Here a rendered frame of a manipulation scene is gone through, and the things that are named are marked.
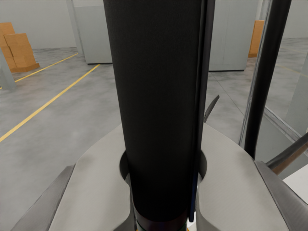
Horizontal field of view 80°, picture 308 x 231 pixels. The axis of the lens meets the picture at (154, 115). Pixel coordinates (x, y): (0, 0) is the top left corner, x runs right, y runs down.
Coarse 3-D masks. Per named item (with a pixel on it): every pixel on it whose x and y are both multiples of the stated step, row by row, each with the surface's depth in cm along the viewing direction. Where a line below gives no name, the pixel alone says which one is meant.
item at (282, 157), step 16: (272, 0) 11; (288, 0) 10; (272, 16) 11; (272, 32) 11; (272, 48) 11; (272, 64) 12; (256, 80) 13; (256, 96) 13; (256, 112) 14; (256, 128) 14; (256, 144) 16; (304, 144) 26; (272, 160) 22
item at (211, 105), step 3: (219, 96) 39; (216, 99) 40; (213, 102) 41; (210, 105) 43; (213, 105) 40; (210, 108) 40; (207, 111) 44; (210, 111) 39; (204, 114) 50; (207, 114) 40; (204, 117) 43; (207, 117) 39; (204, 120) 40
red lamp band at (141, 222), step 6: (186, 210) 10; (138, 216) 10; (180, 216) 10; (186, 216) 11; (138, 222) 11; (144, 222) 10; (150, 222) 10; (156, 222) 10; (162, 222) 10; (168, 222) 10; (174, 222) 10; (180, 222) 10; (144, 228) 10; (150, 228) 10; (156, 228) 10; (162, 228) 10; (168, 228) 10; (174, 228) 10
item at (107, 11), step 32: (128, 0) 5; (160, 0) 5; (192, 0) 5; (128, 32) 6; (160, 32) 5; (192, 32) 6; (128, 64) 6; (160, 64) 6; (192, 64) 6; (128, 96) 7; (160, 96) 6; (192, 96) 7; (128, 128) 8; (160, 128) 7; (192, 128) 8; (128, 160) 9; (160, 160) 8; (160, 192) 9
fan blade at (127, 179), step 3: (126, 177) 62; (129, 177) 57; (126, 180) 62; (129, 180) 57; (129, 183) 56; (129, 186) 56; (132, 198) 50; (132, 201) 51; (132, 204) 51; (135, 219) 51; (135, 222) 52
